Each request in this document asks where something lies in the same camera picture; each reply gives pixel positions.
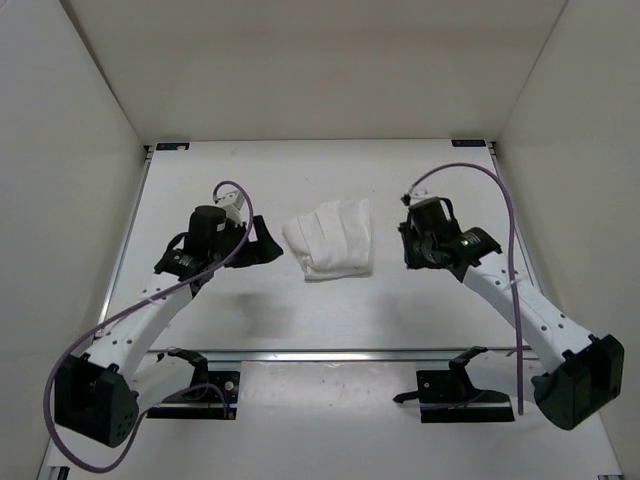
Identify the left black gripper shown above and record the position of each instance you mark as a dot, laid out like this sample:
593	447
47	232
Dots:
265	247

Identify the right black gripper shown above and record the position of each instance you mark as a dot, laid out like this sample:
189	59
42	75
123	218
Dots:
408	230

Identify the white pleated skirt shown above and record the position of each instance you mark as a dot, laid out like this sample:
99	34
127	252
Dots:
334	241

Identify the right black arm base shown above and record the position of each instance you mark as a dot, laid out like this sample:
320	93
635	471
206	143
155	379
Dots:
447	396

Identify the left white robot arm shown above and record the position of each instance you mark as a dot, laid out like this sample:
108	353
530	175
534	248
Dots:
101	393

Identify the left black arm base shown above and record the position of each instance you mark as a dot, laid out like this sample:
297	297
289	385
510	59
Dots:
213	390

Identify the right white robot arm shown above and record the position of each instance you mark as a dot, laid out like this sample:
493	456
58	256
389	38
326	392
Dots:
579	373

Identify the right blue corner label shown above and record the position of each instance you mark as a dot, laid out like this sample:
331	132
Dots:
468	143

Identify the blue corner label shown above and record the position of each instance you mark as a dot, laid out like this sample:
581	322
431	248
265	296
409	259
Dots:
172	146
468	143

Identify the left blue corner label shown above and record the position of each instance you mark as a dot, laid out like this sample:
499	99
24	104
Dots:
172	146

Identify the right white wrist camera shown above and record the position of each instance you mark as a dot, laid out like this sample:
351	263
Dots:
415	195

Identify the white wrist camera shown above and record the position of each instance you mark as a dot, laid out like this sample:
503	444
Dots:
415	195
232	203

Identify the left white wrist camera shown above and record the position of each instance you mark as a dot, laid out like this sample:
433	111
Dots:
232	203

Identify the aluminium front rail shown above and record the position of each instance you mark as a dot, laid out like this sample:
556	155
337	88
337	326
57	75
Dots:
331	356

